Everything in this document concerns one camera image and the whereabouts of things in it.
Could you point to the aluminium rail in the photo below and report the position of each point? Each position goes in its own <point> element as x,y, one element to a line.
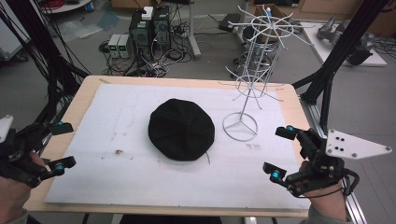
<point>351,205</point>

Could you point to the black beret hat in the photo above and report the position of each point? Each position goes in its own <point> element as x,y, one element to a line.
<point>182,130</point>

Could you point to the grey power supply unit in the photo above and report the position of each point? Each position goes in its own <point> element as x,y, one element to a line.
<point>114,46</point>
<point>124,46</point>

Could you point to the white box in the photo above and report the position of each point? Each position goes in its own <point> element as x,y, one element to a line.
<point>147,13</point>

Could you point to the grey metal table leg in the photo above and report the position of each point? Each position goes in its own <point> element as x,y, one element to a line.
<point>193,31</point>

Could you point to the white base board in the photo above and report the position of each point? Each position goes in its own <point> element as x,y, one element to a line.
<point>320,46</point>

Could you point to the person's left hand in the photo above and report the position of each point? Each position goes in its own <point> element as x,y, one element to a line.
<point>12,196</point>

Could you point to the black flat device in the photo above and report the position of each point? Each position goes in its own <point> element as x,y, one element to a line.
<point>229,22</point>

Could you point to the clear plastic sheet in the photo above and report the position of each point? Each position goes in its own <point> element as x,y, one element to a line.
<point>79,30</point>

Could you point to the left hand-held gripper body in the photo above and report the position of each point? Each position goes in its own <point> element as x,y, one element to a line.
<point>15,155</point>

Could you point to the white foam mat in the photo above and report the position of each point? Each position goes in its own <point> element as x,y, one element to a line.
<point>109,161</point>

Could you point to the chrome stool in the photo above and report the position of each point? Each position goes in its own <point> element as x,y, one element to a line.
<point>261,57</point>

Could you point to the person's right hand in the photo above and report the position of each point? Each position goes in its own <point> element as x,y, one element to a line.
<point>327,202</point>

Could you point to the cardboard box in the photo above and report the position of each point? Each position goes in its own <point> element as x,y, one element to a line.
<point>277,12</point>

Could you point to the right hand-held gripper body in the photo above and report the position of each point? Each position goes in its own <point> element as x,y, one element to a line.
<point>323,168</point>

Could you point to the black computer tower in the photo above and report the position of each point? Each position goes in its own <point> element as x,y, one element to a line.
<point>140,34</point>
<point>162,29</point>

